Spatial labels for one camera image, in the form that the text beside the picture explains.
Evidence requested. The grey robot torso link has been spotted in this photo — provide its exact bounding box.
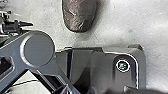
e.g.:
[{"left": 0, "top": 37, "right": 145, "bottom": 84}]
[{"left": 0, "top": 29, "right": 82, "bottom": 94}]

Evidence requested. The green ringed base bolt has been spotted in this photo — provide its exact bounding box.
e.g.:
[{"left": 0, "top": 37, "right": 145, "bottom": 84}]
[{"left": 115, "top": 58, "right": 131, "bottom": 73}]

